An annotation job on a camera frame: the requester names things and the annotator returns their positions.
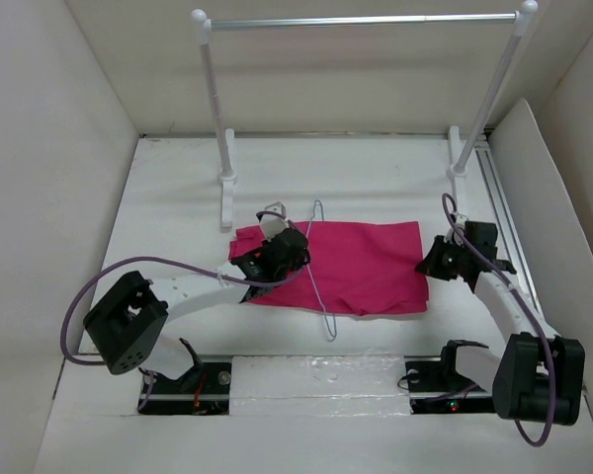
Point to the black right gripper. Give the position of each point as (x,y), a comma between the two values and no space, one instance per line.
(430,263)

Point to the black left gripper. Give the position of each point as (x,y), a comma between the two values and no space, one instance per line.
(298,262)

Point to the pink trousers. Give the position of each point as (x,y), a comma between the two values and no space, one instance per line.
(358,269)

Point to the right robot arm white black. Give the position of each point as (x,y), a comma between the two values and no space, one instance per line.
(540,371)

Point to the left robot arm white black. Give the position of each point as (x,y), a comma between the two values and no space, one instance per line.
(126,323)

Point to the white clothes rack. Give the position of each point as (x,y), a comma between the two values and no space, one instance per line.
(459,152)

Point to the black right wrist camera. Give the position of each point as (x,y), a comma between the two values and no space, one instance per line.
(483,237)

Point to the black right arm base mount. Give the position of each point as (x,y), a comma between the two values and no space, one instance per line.
(456,381)

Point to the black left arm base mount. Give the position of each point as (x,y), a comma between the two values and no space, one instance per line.
(203,390)

